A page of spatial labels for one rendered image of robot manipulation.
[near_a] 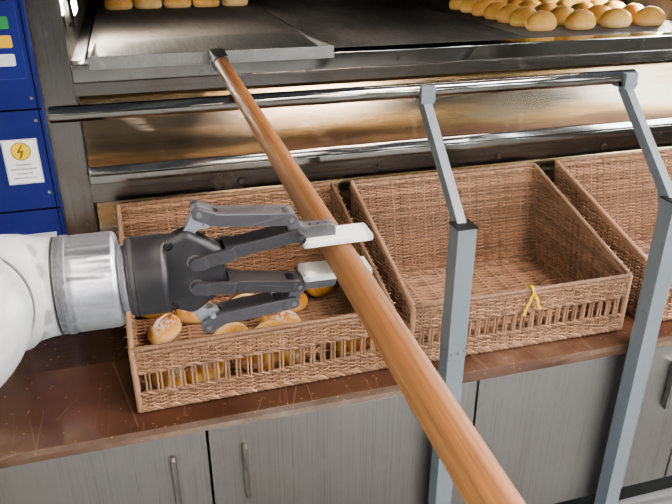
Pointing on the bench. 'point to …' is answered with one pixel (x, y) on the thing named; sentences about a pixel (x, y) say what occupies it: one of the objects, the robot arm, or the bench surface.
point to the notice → (22, 161)
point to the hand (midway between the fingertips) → (336, 252)
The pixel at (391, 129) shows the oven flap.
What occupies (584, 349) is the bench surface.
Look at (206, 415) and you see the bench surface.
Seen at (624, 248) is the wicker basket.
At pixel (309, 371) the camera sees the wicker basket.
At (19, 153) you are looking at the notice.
